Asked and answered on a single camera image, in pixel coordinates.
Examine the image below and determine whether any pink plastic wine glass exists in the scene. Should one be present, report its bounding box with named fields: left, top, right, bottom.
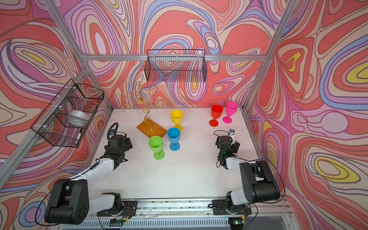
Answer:
left=223, top=102, right=239, bottom=124

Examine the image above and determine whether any red plastic wine glass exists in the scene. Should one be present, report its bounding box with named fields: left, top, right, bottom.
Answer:
left=209, top=104, right=223, bottom=127

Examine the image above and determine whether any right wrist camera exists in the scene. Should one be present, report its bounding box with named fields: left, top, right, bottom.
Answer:
left=228, top=129, right=235, bottom=141

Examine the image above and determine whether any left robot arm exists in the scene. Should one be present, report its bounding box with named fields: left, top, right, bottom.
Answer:
left=43, top=122, right=133, bottom=227

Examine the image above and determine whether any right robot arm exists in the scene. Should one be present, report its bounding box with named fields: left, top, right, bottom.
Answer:
left=212, top=136, right=281, bottom=215

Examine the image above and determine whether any yellow plastic wine glass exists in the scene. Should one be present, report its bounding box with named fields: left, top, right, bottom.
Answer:
left=171, top=110, right=183, bottom=132

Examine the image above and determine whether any black marker pen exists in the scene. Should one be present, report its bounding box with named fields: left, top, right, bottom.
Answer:
left=75, top=132, right=81, bottom=146

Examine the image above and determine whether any wooden rack base board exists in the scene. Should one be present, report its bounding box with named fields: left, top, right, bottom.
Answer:
left=137, top=119, right=167, bottom=138

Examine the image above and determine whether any gold wire glass rack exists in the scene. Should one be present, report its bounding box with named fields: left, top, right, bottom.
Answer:
left=120, top=82, right=159, bottom=121

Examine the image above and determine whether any blue plastic wine glass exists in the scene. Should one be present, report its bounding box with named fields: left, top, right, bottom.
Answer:
left=167, top=127, right=181, bottom=151

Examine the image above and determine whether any black wire basket left wall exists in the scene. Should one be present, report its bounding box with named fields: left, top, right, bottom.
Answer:
left=31, top=80, right=104, bottom=148

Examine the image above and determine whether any green plastic wine glass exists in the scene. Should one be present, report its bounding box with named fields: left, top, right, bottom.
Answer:
left=149, top=136, right=165, bottom=160

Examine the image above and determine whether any black wire basket back wall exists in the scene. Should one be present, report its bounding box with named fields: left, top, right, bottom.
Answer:
left=144, top=48, right=207, bottom=83

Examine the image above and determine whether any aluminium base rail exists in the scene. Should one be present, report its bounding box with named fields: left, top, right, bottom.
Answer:
left=55, top=197, right=299, bottom=230

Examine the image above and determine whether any black wire basket wall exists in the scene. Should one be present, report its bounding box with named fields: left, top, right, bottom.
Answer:
left=31, top=80, right=104, bottom=148
left=144, top=48, right=207, bottom=83

